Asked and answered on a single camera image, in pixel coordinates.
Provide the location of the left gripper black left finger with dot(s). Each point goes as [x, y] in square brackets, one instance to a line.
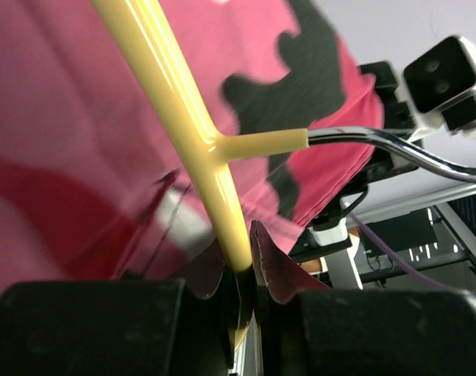
[184, 325]

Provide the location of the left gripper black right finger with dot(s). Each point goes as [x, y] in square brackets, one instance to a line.
[307, 328]

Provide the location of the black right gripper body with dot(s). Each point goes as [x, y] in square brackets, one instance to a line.
[398, 118]

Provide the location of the pink black patterned trousers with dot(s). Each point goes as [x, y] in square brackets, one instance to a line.
[90, 184]

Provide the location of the cream wooden hanger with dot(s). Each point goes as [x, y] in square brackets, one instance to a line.
[142, 33]

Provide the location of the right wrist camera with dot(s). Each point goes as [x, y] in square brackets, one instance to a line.
[440, 86]

